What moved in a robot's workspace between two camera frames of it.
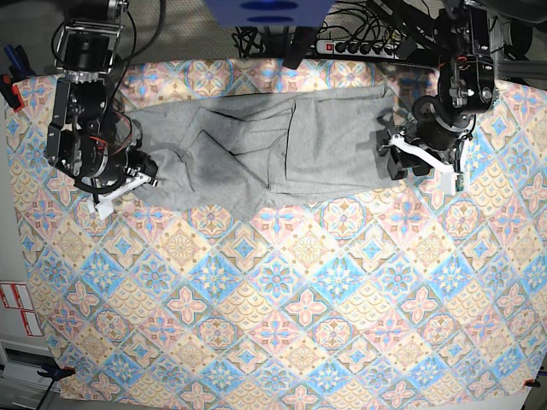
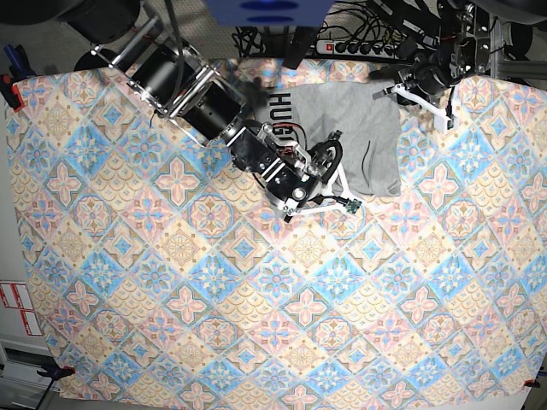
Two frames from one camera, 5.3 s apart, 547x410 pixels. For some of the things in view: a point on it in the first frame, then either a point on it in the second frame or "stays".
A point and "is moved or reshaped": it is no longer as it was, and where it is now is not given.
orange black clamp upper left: [10, 92] stays
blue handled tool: [20, 67] stays
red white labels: [16, 295] stays
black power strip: [394, 50] stays
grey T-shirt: [227, 155] is moved or reshaped
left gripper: [141, 169] → [300, 181]
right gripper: [449, 162] → [424, 85]
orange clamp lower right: [532, 383] stays
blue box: [269, 13] stays
